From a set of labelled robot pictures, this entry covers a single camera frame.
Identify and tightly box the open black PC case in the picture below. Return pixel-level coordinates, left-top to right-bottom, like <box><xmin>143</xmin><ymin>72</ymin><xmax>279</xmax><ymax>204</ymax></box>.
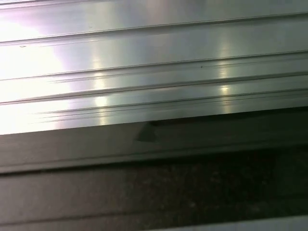
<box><xmin>0</xmin><ymin>105</ymin><xmax>308</xmax><ymax>231</ymax></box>

